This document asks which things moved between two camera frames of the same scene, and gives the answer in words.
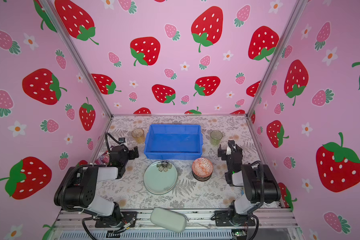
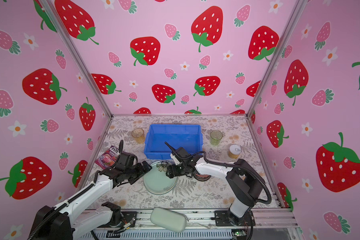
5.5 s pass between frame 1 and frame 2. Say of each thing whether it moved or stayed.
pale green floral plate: stayed
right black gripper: moved
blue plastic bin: stayed
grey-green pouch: stayed
